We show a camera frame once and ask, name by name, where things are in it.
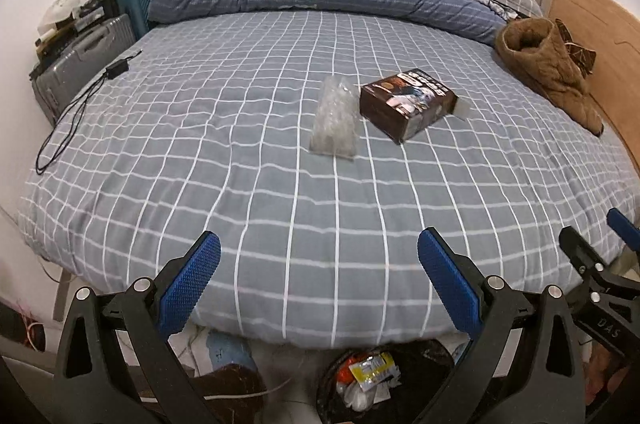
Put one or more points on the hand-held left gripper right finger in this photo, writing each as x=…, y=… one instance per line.
x=450, y=284

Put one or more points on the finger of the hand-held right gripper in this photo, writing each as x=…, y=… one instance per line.
x=625, y=226
x=580, y=249

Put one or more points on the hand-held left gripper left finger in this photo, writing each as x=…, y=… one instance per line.
x=192, y=284

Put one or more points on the bin with black liner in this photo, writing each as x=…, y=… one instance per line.
x=425, y=364

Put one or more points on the yellow snack packet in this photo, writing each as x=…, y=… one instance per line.
x=372, y=369

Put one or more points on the red plastic bag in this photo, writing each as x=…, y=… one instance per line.
x=344, y=376

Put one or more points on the clear plastic bag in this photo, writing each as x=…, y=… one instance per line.
x=360, y=396

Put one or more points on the brown plush slipper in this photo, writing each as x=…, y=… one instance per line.
x=235, y=384

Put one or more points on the brown printed box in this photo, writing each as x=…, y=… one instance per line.
x=400, y=104

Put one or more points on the brown quilted jacket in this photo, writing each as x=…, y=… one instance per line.
x=540, y=54

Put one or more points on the wooden headboard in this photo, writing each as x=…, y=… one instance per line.
x=610, y=34

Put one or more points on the clear plastic tray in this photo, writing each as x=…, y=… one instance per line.
x=332, y=119

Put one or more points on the grey hard suitcase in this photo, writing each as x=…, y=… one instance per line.
x=80, y=59

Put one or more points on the teal suitcase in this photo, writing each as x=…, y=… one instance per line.
x=135, y=4

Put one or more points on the white helmet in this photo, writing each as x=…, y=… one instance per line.
x=62, y=7

